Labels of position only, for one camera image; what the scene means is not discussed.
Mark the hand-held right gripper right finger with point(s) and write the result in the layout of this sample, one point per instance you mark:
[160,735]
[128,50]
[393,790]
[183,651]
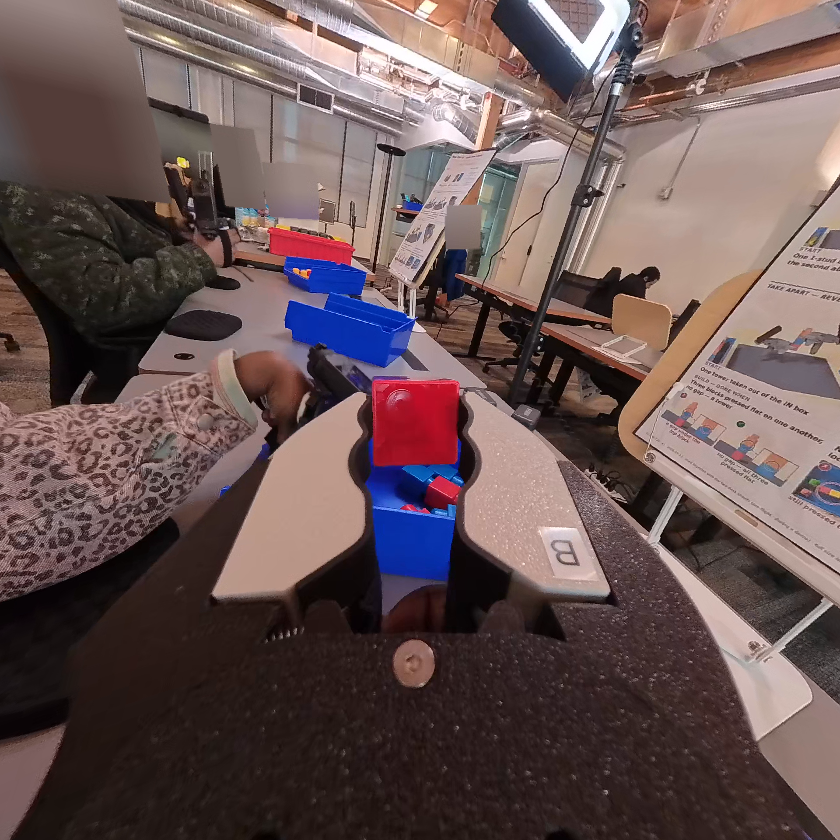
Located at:
[525,499]

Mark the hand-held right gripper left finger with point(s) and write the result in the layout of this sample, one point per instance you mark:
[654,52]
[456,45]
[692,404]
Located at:
[295,512]

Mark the red mega block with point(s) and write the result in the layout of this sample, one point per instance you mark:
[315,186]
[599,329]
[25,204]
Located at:
[413,426]

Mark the blue plastic bin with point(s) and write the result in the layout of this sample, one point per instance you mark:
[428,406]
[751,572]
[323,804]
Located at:
[341,338]
[328,282]
[413,544]

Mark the person's left hand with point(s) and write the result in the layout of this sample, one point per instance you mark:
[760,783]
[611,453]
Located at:
[275,384]

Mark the person's right hand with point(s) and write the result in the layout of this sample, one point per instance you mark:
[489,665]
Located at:
[417,613]

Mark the white power strip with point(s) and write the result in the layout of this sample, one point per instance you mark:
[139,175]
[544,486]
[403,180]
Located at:
[604,479]

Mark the red plastic bin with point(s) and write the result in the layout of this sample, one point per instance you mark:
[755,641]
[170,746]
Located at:
[308,246]

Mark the black oval pad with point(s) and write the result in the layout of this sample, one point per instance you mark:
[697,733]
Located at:
[223,283]
[203,325]

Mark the black office chair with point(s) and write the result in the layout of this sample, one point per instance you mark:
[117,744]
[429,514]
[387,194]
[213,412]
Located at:
[577,289]
[522,331]

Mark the printed instruction sheet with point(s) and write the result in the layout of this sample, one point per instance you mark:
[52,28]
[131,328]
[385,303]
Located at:
[420,229]
[774,367]

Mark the wooden office desk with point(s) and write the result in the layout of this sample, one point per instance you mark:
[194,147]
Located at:
[512,295]
[590,338]

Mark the wooden backing board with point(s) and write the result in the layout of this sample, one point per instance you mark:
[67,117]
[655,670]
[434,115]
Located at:
[643,321]

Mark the black floor lamp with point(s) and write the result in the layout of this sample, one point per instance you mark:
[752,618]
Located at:
[392,151]

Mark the person's dark trousers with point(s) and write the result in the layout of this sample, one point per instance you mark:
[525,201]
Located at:
[65,623]

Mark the white air vent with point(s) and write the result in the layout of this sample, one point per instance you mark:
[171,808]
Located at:
[316,98]

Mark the black light stand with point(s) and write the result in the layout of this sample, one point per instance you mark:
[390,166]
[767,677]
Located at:
[586,193]

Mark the silver ventilation duct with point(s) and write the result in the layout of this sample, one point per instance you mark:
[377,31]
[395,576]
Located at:
[216,52]

